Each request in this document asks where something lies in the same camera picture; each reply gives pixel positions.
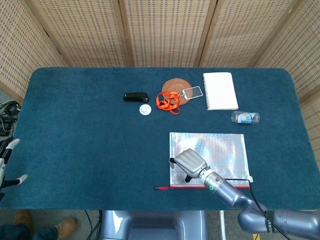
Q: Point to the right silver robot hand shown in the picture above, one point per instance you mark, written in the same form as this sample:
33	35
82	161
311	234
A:
191	162

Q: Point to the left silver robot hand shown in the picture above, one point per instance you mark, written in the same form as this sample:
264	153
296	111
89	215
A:
12	144

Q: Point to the white mesh pouch red trim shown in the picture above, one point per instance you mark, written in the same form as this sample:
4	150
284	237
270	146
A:
225	150

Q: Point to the white round cap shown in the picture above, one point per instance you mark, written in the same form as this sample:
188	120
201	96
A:
145	110

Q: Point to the white table leg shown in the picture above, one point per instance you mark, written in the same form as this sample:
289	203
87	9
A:
222	225

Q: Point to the clear plastic bottle blue label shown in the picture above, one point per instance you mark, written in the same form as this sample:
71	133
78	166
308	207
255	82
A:
245	117

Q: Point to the clear badge holder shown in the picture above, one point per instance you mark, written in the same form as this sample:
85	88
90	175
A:
192	92

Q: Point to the brown leather shoe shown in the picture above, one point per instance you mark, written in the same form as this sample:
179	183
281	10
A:
23	217
67	226

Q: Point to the blue-grey robot torso base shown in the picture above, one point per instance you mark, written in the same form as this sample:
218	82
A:
150	225

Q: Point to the blue carpet table cover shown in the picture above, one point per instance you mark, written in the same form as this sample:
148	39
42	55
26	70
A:
87	150

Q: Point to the white spiral notebook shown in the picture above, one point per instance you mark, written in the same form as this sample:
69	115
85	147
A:
221	91

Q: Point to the brown woven round coaster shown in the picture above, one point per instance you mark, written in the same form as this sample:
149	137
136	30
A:
175	86

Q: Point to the black stapler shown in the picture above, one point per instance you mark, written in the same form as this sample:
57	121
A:
136	97

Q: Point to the blue jeans legs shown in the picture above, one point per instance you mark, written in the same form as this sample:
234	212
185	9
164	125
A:
15	232

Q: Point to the bamboo folding screen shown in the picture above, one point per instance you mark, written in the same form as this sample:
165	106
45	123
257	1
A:
162	30

